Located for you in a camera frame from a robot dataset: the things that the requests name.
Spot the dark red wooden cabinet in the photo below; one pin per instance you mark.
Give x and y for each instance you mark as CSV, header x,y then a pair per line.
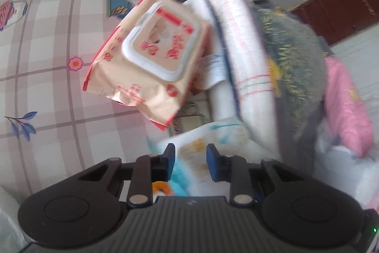
x,y
343,4

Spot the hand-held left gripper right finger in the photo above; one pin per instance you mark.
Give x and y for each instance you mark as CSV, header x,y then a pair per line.
x,y
212,162

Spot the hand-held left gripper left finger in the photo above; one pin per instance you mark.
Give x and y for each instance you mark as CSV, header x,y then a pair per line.
x,y
169,161

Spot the pink cloth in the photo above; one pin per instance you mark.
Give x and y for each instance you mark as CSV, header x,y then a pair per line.
x,y
346,104

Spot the dark floral cloth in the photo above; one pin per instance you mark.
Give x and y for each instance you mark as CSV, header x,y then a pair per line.
x,y
293,63

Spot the orange wet wipes pack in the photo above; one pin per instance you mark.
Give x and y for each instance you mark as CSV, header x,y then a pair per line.
x,y
148,60

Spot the rolled white striped towel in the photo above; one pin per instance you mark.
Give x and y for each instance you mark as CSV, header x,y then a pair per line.
x,y
242,42

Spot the white printed tissue pack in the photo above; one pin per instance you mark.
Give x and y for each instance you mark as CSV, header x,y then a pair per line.
x,y
192,152

